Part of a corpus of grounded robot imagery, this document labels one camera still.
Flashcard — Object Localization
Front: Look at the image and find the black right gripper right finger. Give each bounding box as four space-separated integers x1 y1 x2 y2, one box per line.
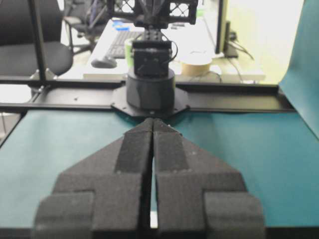
153 119 266 239

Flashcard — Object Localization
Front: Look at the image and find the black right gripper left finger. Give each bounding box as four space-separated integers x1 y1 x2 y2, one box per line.
31 119 153 239

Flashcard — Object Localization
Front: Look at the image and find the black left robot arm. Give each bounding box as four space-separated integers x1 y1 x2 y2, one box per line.
31 0 197 239

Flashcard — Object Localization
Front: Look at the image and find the black computer mouse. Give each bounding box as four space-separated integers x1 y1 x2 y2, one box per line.
91 56 117 69

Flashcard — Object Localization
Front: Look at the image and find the brown tape roll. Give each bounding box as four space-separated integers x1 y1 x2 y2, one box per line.
180 52 212 77

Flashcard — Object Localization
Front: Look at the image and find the green tape roll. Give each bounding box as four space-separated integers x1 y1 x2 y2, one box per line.
124 38 134 68

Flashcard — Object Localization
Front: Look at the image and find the black computer keyboard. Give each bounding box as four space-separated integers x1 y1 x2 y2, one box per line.
107 31 142 59

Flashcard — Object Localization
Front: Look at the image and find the teal backdrop sheet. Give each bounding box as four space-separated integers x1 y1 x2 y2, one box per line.
279 0 319 137

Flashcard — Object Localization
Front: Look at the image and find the white desk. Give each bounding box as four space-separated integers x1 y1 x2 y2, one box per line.
83 18 265 84

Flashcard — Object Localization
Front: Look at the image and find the black office chair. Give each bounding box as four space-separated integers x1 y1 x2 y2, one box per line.
0 0 73 76

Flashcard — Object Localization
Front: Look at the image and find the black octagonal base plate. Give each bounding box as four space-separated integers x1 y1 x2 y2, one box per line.
111 85 189 119

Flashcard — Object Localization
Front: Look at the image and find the black aluminium frame rail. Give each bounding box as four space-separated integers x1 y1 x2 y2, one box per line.
0 76 295 113

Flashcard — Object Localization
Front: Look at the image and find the black vertical frame post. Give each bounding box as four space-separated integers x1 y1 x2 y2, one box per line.
27 0 47 83

